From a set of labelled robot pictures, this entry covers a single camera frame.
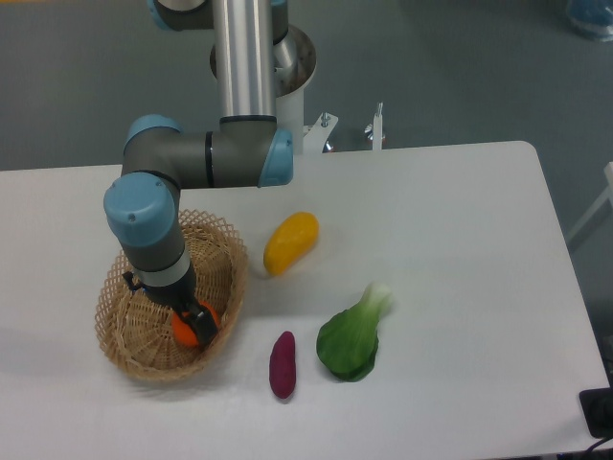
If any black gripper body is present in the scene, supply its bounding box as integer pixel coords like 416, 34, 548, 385
136, 267, 197, 313

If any orange fruit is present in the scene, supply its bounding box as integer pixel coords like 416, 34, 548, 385
170, 302, 220, 348

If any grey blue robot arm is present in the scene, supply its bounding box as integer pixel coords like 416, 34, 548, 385
103, 1, 293, 346

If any oval wicker basket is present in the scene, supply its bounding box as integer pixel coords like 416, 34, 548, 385
95, 210, 248, 383

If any purple sweet potato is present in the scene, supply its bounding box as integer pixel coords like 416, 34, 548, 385
269, 331, 297, 400

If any yellow mango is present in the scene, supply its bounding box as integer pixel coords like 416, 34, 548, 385
262, 212, 319, 276

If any green bok choy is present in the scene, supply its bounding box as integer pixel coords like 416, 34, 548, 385
316, 282, 393, 382

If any black device at edge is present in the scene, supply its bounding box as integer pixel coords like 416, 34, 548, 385
579, 387, 613, 438

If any blue bag in background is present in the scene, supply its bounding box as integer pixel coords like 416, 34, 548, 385
566, 0, 612, 42

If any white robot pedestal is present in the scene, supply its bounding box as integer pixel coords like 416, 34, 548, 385
209, 23, 388, 157

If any white frame at right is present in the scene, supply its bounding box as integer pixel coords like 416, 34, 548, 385
565, 162, 612, 252

